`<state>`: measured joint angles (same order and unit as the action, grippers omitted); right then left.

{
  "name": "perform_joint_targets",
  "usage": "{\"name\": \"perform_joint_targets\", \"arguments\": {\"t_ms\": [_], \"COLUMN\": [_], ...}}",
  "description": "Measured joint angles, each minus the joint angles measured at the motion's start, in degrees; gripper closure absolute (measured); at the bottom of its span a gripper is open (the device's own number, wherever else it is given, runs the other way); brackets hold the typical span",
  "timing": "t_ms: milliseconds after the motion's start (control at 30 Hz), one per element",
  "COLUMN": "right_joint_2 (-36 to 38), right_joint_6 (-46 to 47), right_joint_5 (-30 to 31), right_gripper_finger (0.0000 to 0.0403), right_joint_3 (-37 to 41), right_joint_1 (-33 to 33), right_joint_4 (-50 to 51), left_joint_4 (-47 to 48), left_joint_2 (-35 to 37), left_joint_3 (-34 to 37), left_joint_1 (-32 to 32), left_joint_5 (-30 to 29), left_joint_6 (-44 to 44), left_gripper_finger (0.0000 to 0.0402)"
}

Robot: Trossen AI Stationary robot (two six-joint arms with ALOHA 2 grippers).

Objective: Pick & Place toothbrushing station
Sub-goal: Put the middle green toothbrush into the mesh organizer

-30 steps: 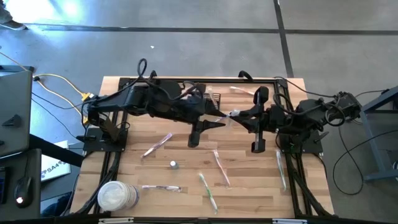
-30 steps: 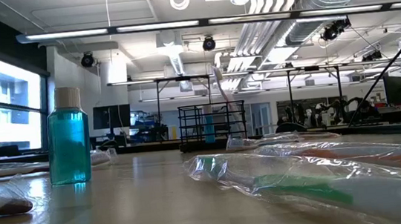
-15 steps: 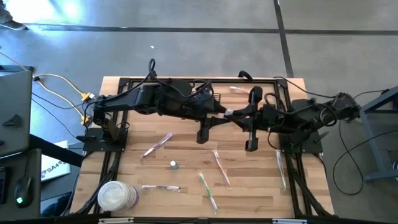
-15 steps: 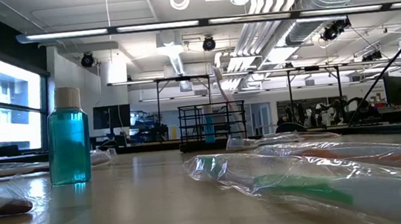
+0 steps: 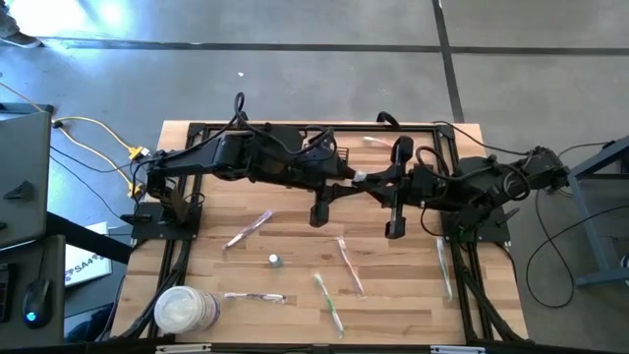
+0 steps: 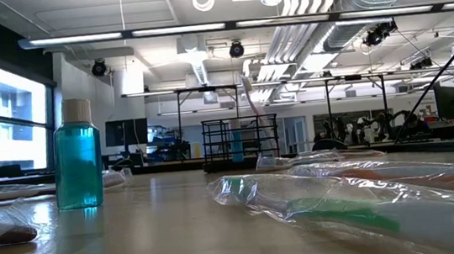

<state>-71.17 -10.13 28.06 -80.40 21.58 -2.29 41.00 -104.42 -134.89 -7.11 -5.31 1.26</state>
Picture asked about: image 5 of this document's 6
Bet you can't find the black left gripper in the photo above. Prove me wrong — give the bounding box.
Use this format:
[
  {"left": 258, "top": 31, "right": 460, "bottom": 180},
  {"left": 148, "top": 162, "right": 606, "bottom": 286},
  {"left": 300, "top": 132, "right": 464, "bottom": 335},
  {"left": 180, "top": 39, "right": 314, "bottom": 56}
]
[{"left": 302, "top": 147, "right": 369, "bottom": 228}]

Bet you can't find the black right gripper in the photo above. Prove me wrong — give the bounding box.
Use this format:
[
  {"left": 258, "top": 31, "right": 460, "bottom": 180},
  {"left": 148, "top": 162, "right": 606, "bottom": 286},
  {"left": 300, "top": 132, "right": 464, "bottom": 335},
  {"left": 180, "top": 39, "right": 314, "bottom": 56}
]
[{"left": 364, "top": 136, "right": 429, "bottom": 241}]

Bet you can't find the orange toothbrush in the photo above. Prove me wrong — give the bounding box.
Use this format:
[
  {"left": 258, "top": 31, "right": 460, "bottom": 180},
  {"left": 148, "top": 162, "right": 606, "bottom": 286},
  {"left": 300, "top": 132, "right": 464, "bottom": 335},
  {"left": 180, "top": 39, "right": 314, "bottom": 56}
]
[{"left": 336, "top": 236, "right": 368, "bottom": 299}]

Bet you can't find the white green toothbrush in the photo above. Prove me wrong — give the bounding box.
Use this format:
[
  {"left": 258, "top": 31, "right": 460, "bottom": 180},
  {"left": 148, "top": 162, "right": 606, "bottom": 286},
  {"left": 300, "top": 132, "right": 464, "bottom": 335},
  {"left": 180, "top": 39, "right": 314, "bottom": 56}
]
[{"left": 435, "top": 236, "right": 454, "bottom": 304}]

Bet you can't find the purple toothbrush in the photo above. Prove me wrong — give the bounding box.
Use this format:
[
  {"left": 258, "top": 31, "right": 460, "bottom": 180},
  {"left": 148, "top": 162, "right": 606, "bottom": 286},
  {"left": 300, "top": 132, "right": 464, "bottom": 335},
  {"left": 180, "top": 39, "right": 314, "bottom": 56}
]
[{"left": 221, "top": 209, "right": 274, "bottom": 251}]

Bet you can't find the maroon wrapped toothbrush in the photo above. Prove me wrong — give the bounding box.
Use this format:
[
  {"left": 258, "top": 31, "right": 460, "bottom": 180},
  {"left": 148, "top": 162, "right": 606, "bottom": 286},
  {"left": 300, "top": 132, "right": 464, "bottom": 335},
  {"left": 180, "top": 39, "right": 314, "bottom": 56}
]
[{"left": 223, "top": 291, "right": 289, "bottom": 305}]

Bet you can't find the grey metal stand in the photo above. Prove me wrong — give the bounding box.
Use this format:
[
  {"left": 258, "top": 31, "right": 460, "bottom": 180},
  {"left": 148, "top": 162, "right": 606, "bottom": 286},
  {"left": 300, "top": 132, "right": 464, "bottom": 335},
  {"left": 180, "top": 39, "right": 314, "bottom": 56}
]
[{"left": 567, "top": 135, "right": 629, "bottom": 289}]

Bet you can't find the clear white-lidded plastic container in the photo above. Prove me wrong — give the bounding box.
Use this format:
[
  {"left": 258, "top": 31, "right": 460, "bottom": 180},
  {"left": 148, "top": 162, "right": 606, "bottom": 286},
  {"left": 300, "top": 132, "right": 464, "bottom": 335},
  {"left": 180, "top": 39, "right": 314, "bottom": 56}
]
[{"left": 153, "top": 285, "right": 222, "bottom": 335}]

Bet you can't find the white printed box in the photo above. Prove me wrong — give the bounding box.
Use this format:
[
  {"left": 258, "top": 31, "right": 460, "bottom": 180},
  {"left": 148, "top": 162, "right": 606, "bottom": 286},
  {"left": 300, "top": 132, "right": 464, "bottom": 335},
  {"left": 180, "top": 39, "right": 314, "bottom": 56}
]
[{"left": 63, "top": 221, "right": 113, "bottom": 288}]

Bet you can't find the grey laptop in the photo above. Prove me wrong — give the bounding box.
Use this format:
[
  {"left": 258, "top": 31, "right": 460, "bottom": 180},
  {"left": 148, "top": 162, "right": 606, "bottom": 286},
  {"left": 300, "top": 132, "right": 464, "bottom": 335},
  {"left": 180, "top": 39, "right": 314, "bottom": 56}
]
[{"left": 0, "top": 102, "right": 54, "bottom": 250}]

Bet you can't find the black computer mouse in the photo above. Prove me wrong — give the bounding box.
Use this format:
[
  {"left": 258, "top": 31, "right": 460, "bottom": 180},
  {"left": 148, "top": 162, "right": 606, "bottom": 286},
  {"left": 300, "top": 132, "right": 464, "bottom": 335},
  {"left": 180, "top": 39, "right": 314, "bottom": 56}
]
[{"left": 21, "top": 278, "right": 53, "bottom": 329}]

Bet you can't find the black keyboard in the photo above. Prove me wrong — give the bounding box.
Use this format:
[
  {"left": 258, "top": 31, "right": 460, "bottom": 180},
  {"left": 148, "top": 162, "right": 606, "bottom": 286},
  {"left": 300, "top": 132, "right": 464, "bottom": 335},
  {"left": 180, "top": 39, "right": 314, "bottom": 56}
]
[{"left": 0, "top": 263, "right": 12, "bottom": 324}]

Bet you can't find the dark side desk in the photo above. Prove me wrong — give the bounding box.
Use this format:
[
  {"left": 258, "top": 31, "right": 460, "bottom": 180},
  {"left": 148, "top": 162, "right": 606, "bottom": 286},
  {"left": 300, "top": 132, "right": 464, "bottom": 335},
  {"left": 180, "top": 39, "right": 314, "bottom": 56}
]
[{"left": 0, "top": 234, "right": 68, "bottom": 351}]

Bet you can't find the black aluminium table frame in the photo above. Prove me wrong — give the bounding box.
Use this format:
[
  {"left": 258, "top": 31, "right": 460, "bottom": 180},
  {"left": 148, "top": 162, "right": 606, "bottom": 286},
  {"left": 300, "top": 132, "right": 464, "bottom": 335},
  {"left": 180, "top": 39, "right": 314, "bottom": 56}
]
[{"left": 115, "top": 120, "right": 530, "bottom": 345}]

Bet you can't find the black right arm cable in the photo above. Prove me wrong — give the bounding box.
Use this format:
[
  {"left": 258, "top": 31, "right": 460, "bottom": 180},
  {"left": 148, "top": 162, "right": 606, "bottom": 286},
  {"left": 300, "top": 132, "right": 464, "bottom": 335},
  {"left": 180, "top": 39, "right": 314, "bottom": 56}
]
[{"left": 430, "top": 120, "right": 535, "bottom": 157}]

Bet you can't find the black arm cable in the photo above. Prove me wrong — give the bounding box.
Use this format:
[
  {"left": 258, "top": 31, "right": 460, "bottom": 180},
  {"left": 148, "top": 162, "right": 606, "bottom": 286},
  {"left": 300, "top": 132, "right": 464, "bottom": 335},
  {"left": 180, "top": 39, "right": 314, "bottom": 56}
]
[
  {"left": 430, "top": 120, "right": 535, "bottom": 157},
  {"left": 215, "top": 91, "right": 340, "bottom": 158}
]

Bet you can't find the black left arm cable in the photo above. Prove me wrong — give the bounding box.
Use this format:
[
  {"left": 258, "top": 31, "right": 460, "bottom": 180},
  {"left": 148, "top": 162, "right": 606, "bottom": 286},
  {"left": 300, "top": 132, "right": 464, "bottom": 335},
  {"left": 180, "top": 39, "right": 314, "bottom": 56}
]
[{"left": 215, "top": 91, "right": 340, "bottom": 158}]

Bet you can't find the black floor cable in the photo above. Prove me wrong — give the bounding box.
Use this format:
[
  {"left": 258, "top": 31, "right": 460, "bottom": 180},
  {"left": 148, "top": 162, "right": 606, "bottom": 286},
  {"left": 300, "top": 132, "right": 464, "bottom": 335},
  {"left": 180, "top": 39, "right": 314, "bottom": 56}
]
[{"left": 525, "top": 189, "right": 629, "bottom": 311}]

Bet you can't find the silver bracket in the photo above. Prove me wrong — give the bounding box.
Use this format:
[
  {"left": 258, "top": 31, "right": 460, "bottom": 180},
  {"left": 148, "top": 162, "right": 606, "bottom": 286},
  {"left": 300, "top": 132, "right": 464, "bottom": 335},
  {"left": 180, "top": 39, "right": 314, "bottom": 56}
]
[
  {"left": 430, "top": 345, "right": 487, "bottom": 354},
  {"left": 155, "top": 343, "right": 212, "bottom": 354}
]

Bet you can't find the yellow floor cable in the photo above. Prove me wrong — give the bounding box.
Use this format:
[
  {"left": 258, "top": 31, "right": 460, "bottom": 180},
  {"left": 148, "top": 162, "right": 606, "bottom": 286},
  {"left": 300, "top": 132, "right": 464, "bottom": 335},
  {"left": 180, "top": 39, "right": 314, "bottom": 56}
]
[{"left": 0, "top": 81, "right": 144, "bottom": 199}]

